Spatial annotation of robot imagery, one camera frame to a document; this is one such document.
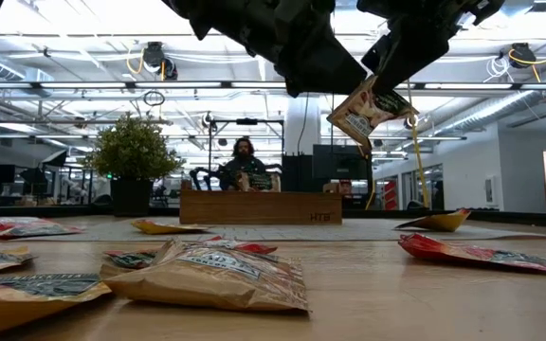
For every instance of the black metal gantry frame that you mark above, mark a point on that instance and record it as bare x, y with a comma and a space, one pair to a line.
247, 121

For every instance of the person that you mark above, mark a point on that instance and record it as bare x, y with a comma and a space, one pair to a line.
243, 163

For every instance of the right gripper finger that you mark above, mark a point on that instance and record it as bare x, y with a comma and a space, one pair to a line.
379, 52
410, 54

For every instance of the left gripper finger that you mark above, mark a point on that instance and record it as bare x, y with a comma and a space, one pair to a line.
320, 84
330, 59

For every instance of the red tea bag packet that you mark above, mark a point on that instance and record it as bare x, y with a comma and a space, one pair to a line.
22, 227
467, 253
133, 259

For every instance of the grey woven placemat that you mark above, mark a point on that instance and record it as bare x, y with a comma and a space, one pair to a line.
301, 232

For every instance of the black computer tower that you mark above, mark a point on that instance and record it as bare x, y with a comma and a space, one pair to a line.
297, 173

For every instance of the wooden three-compartment box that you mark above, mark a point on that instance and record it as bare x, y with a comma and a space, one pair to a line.
254, 208

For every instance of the potted green plant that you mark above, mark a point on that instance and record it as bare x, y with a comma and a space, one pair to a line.
133, 151

